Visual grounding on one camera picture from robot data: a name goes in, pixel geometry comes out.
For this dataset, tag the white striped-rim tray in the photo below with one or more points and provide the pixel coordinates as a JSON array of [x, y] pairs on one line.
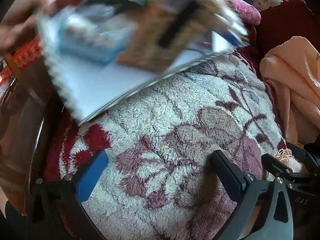
[[100, 87]]

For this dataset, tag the pink penguin pillow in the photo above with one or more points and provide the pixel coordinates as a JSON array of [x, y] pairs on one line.
[[246, 12]]

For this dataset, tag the floral fleece blanket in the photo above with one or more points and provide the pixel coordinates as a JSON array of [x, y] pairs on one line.
[[175, 120]]

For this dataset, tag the brown snack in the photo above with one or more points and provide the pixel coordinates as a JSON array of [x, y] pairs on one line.
[[150, 30]]

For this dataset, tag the blue snack packet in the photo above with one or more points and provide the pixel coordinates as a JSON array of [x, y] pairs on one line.
[[82, 40]]

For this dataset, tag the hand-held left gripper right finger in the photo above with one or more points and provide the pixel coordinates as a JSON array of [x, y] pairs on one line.
[[226, 173]]

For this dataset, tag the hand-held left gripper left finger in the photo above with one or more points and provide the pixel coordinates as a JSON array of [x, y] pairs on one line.
[[91, 180]]

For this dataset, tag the red embroidered tablecloth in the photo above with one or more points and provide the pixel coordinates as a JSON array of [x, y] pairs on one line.
[[27, 53]]

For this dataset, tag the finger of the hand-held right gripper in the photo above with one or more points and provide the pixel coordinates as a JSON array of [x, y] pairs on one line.
[[306, 153], [276, 165]]

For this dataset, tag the dark red cloth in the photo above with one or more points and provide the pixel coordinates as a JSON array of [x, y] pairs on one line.
[[287, 22]]

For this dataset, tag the cream patterned cloth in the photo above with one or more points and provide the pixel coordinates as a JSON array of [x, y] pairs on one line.
[[268, 2]]

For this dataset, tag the peach cloth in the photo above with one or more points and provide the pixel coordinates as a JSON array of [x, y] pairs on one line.
[[295, 85]]

